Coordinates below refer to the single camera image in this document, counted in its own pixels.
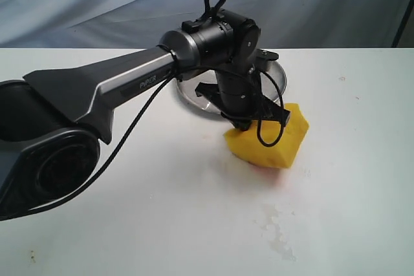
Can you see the yellow sponge block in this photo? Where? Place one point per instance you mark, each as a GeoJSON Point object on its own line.
{"type": "Point", "coordinates": [263, 148]}

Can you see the black stand pole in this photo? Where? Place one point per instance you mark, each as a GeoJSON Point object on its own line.
{"type": "Point", "coordinates": [401, 28]}

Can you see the grey backdrop cloth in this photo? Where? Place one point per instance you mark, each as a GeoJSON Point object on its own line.
{"type": "Point", "coordinates": [141, 23]}

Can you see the round steel plate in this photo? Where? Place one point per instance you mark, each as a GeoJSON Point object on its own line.
{"type": "Point", "coordinates": [186, 89]}

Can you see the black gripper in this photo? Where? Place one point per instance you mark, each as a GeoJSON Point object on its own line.
{"type": "Point", "coordinates": [240, 99]}

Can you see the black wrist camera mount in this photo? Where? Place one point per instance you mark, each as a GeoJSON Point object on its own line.
{"type": "Point", "coordinates": [263, 57]}

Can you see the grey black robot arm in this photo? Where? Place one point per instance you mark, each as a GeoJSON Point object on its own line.
{"type": "Point", "coordinates": [53, 121]}

